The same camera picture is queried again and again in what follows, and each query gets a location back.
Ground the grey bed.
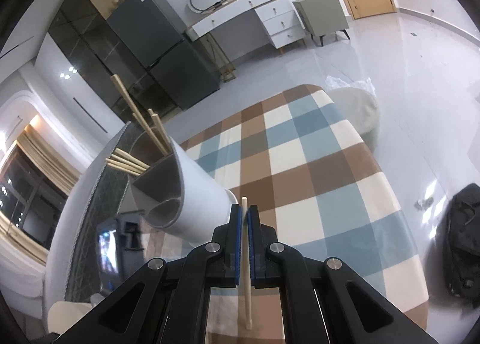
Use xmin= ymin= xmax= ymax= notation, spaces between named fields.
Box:
xmin=43 ymin=121 xmax=151 ymax=333

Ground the white vanity desk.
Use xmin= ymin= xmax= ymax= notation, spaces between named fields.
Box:
xmin=184 ymin=0 xmax=307 ymax=64

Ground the white wardrobe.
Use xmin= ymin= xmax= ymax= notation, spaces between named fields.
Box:
xmin=19 ymin=34 xmax=126 ymax=146

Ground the white plastic bag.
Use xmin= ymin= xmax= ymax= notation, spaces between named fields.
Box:
xmin=325 ymin=75 xmax=376 ymax=96

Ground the single wooden chopstick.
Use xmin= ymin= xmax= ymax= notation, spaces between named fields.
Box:
xmin=238 ymin=197 xmax=253 ymax=330

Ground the bundle of wooden chopsticks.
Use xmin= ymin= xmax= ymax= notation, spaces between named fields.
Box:
xmin=106 ymin=74 xmax=173 ymax=176

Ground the dark glass cabinet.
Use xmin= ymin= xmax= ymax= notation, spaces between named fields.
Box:
xmin=47 ymin=0 xmax=181 ymax=123

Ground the beige curtain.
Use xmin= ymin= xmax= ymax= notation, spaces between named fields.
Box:
xmin=0 ymin=130 xmax=82 ymax=195

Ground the grey nightstand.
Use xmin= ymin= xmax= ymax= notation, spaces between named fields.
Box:
xmin=292 ymin=0 xmax=352 ymax=47

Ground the black bag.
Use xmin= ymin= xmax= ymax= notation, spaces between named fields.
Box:
xmin=443 ymin=183 xmax=480 ymax=298

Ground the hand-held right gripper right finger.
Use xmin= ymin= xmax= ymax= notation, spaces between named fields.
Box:
xmin=247 ymin=205 xmax=438 ymax=344

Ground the checked tablecloth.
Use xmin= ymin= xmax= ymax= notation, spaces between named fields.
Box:
xmin=150 ymin=83 xmax=430 ymax=344

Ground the white grey utensil holder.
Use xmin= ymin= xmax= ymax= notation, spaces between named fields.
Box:
xmin=127 ymin=130 xmax=239 ymax=244

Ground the beige pouf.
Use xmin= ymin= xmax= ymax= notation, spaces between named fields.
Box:
xmin=329 ymin=88 xmax=380 ymax=150

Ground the gold frame stool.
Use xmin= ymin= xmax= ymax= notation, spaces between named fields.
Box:
xmin=200 ymin=33 xmax=237 ymax=83

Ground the dark window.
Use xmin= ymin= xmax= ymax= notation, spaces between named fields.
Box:
xmin=0 ymin=143 xmax=70 ymax=252

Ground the beige board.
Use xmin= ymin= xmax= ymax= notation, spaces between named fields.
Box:
xmin=48 ymin=301 xmax=97 ymax=334

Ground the dark grey fridge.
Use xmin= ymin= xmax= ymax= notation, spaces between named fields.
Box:
xmin=106 ymin=0 xmax=221 ymax=112

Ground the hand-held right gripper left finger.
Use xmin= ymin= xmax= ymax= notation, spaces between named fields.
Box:
xmin=56 ymin=204 xmax=245 ymax=344

